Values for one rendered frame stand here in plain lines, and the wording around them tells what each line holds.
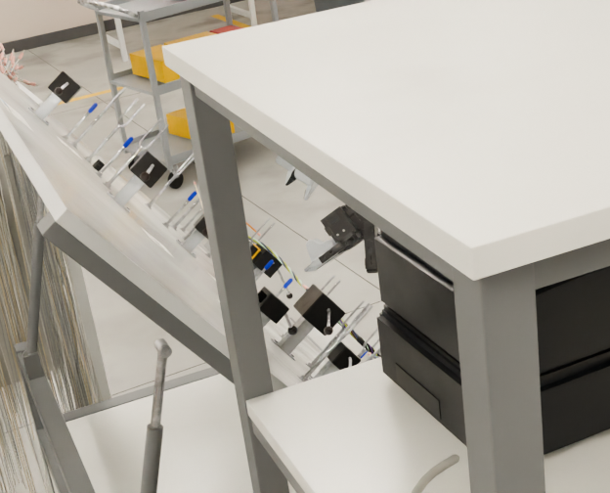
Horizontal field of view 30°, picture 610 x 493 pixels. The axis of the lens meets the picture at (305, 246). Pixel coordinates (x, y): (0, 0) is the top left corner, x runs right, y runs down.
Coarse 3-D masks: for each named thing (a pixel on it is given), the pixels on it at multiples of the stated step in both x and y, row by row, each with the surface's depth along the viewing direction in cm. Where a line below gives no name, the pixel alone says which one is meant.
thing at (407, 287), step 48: (384, 240) 116; (384, 288) 118; (432, 288) 107; (576, 288) 101; (384, 336) 120; (432, 336) 110; (576, 336) 103; (432, 384) 112; (576, 384) 105; (576, 432) 107
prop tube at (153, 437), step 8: (152, 432) 148; (160, 432) 148; (152, 440) 148; (160, 440) 149; (152, 448) 149; (160, 448) 150; (144, 456) 150; (152, 456) 149; (144, 464) 150; (152, 464) 149; (144, 472) 150; (152, 472) 150; (144, 480) 150; (152, 480) 150; (144, 488) 151; (152, 488) 151
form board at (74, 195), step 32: (0, 96) 175; (0, 128) 152; (32, 128) 170; (64, 128) 227; (32, 160) 135; (64, 160) 164; (96, 160) 218; (64, 192) 129; (96, 192) 160; (64, 224) 118; (96, 224) 126; (128, 224) 156; (160, 224) 205; (128, 256) 123; (160, 256) 152; (192, 256) 196; (160, 288) 125; (192, 288) 148; (192, 320) 128; (224, 352) 131; (288, 384) 137
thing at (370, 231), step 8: (368, 224) 237; (368, 232) 237; (376, 232) 239; (368, 240) 237; (368, 248) 237; (368, 256) 238; (368, 264) 238; (376, 264) 237; (368, 272) 238; (376, 272) 238
